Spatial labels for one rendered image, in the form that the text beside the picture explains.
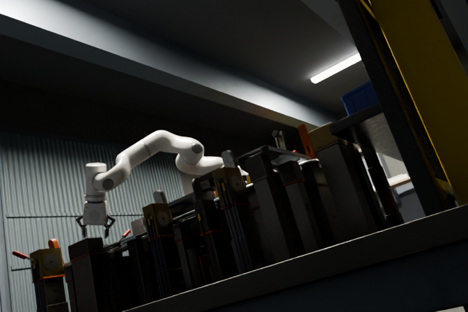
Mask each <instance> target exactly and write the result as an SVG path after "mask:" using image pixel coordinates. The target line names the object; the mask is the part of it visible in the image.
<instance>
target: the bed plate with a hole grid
mask: <svg viewBox="0 0 468 312"><path fill-rule="evenodd" d="M466 239H468V204H465V205H461V206H459V207H456V208H452V209H450V210H446V211H443V212H439V213H437V214H432V215H430V216H427V217H424V218H420V219H417V220H414V221H410V222H407V223H405V224H401V225H398V226H394V227H392V228H388V229H385V230H383V231H379V232H376V233H372V234H370V235H365V236H363V237H359V238H357V239H353V240H350V241H347V242H343V243H340V244H337V245H334V246H331V247H327V248H325V249H321V250H318V251H314V252H312V253H308V254H305V255H303V256H298V257H296V258H292V259H290V260H285V261H283V262H280V263H276V264H273V265H270V266H267V267H263V268H260V269H258V270H254V271H251V272H247V273H245V274H241V275H238V276H234V277H231V278H229V279H225V280H223V281H218V282H216V283H212V284H209V285H206V286H203V287H200V288H196V289H193V290H190V291H187V292H183V293H180V294H178V295H174V296H171V297H167V298H164V299H161V300H158V301H156V302H151V303H149V304H145V305H142V306H138V307H136V308H133V309H129V310H126V311H123V312H204V311H208V310H211V309H215V308H218V307H221V306H225V305H229V304H233V303H236V302H241V301H244V300H246V299H251V298H254V297H258V296H261V295H266V294H269V293H273V292H276V291H279V290H284V289H286V288H292V287H294V286H298V285H302V284H305V283H309V282H312V281H317V280H319V279H324V278H327V277H330V276H334V275H337V274H342V273H345V272H349V271H352V270H357V269H359V268H363V267H367V266H370V265H374V264H378V263H382V262H385V261H388V260H393V259H395V258H400V257H403V256H407V255H410V254H415V253H418V252H420V251H425V250H428V249H433V248H435V247H440V246H443V245H446V244H450V243H454V242H458V241H461V240H466Z"/></svg>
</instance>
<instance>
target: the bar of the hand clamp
mask: <svg viewBox="0 0 468 312"><path fill-rule="evenodd" d="M272 136H273V137H275V141H276V146H277V148H280V149H284V150H288V145H287V142H286V137H285V134H284V132H283V131H280V132H279V131H277V130H274V131H273V132H272Z"/></svg>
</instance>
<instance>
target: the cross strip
mask: <svg viewBox="0 0 468 312"><path fill-rule="evenodd" d="M258 150H262V152H259V153H257V154H264V155H269V156H270V159H273V158H275V157H277V156H279V155H283V156H282V157H279V158H277V159H275V160H272V161H271V163H272V168H273V170H278V168H277V166H278V165H280V164H283V163H285V162H288V161H290V160H292V161H295V160H298V159H301V160H300V161H298V162H301V161H303V160H306V159H311V156H308V155H303V154H300V153H295V152H292V151H289V150H284V149H280V148H275V147H272V146H262V147H260V148H257V149H255V150H253V151H251V152H250V153H247V154H245V155H243V156H241V157H239V158H237V159H236V160H237V161H238V164H242V165H246V164H245V160H246V159H249V158H250V157H253V156H255V155H257V154H255V155H253V156H250V157H247V155H250V154H252V153H254V152H256V151H258ZM293 156H294V157H293Z"/></svg>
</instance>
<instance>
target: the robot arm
mask: <svg viewBox="0 0 468 312"><path fill-rule="evenodd" d="M159 151H162V152H166V153H177V154H178V156H177V157H176V160H175V164H176V166H177V168H178V169H179V170H180V171H182V172H183V173H187V174H191V175H204V174H206V173H209V172H211V171H213V170H215V169H218V168H221V167H222V166H223V165H224V163H223V160H222V158H220V157H204V156H203V155H204V147H203V146H202V144H201V143H200V142H198V141H197V140H195V139H193V138H189V137H182V136H176V135H174V134H172V133H170V132H167V131H164V130H158V131H156V132H153V133H152V134H150V135H148V136H147V137H145V138H144V139H142V140H140V141H139V142H137V143H136V144H134V145H133V146H131V147H129V148H128V149H126V150H124V151H123V152H122V153H120V154H119V155H118V156H117V158H116V165H115V167H114V168H112V169H111V170H110V171H108V172H107V165H106V164H103V163H90V164H87V165H86V195H85V196H84V198H86V200H87V201H86V202H85V204H84V213H83V215H82V216H80V217H78V218H76V221H77V223H78V224H79V226H80V227H81V229H82V235H83V236H84V238H86V237H87V227H86V226H87V225H89V226H103V225H104V227H105V228H106V229H105V231H104V238H105V239H107V238H108V236H109V228H110V227H111V226H112V225H113V224H114V222H115V220H116V219H115V218H113V217H112V216H110V215H108V207H107V202H106V201H105V200H106V192H108V191H111V190H112V189H114V188H116V187H117V186H119V185H120V184H122V183H123V182H125V181H126V180H127V179H128V177H129V175H130V172H131V170H132V169H133V168H134V167H136V166H137V165H139V164H140V163H142V162H144V161H145V160H147V159H148V158H149V157H151V156H153V155H154V154H156V153H158V152H159ZM81 219H83V223H82V222H81ZM109 219H110V220H111V223H110V224H108V223H107V222H108V220H109Z"/></svg>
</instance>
